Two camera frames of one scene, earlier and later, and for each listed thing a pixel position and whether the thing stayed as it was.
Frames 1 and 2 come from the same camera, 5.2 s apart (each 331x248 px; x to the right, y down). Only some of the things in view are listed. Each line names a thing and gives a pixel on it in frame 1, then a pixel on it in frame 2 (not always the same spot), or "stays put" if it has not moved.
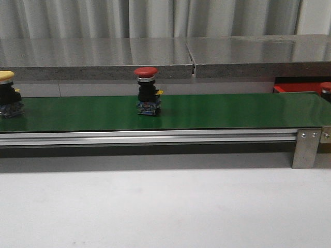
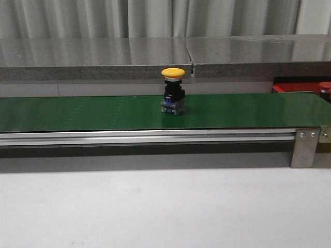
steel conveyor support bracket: x=306 y=148 stays put
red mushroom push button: x=326 y=90 stays put
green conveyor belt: x=178 y=112 stays put
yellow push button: x=11 y=105 → x=174 y=96
